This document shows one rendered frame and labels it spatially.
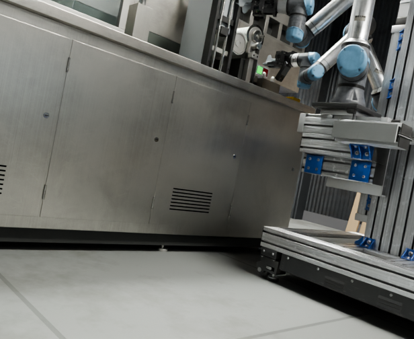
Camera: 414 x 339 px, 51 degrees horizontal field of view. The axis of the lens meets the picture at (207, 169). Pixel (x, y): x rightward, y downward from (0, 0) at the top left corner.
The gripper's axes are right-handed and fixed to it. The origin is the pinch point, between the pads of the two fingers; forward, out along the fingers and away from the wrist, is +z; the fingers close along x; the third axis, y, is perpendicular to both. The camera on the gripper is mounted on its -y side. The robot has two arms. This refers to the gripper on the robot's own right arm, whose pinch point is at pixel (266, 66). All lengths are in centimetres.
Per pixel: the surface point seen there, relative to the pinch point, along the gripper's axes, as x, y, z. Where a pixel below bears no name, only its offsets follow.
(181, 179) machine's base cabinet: 64, -71, -19
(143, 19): 78, 3, 14
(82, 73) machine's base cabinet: 119, -36, -18
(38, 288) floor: 137, -106, -54
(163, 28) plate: 49, 11, 41
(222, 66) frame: 35.4, -10.2, -1.8
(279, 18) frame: -48, 50, 41
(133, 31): 83, -5, 14
